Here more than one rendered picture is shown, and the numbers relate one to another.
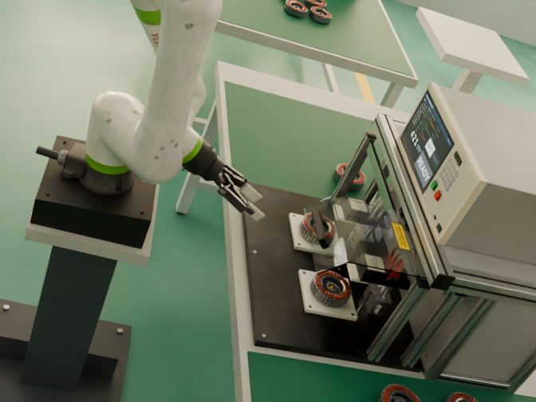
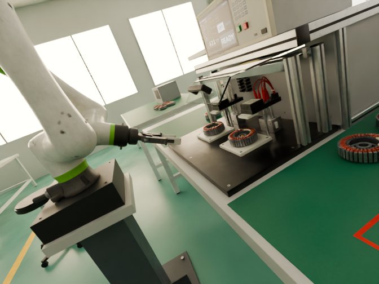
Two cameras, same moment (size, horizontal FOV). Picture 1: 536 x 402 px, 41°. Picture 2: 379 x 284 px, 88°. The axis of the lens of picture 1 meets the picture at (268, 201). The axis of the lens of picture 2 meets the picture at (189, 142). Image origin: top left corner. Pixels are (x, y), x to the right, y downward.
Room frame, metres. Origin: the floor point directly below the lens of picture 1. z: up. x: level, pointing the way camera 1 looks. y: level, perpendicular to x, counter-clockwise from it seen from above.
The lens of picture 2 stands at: (0.80, -0.11, 1.12)
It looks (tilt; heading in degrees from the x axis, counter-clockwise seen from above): 20 degrees down; 5
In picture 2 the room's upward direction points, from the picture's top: 21 degrees counter-clockwise
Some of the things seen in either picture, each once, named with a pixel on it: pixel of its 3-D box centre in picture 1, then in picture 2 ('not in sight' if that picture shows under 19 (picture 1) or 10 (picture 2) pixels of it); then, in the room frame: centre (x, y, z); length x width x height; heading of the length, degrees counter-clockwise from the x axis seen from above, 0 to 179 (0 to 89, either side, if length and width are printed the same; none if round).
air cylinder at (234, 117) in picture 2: not in sight; (236, 118); (1.81, -0.31, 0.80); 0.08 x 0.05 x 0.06; 21
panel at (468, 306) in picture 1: (421, 245); (263, 87); (1.74, -0.45, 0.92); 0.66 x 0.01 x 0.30; 21
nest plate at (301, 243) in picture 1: (315, 234); (215, 132); (1.76, -0.17, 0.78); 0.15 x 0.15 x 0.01; 21
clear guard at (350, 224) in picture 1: (374, 243); (238, 76); (1.48, -0.28, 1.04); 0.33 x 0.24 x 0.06; 111
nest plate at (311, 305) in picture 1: (327, 294); (244, 142); (1.53, -0.26, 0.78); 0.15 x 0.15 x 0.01; 21
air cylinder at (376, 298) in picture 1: (377, 298); (270, 123); (1.58, -0.39, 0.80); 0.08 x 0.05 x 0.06; 21
